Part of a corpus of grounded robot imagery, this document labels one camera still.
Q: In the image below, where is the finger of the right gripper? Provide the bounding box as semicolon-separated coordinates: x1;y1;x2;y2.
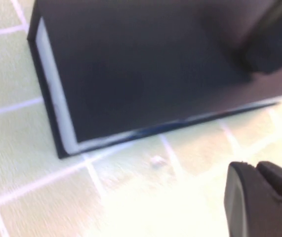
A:
239;0;282;75

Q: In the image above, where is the black printed glasses case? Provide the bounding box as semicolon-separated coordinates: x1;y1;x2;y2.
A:
27;0;282;160

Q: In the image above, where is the green white checked tablecloth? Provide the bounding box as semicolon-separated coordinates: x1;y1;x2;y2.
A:
0;0;282;237

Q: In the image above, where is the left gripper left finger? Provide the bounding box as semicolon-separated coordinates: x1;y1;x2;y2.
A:
224;161;282;237

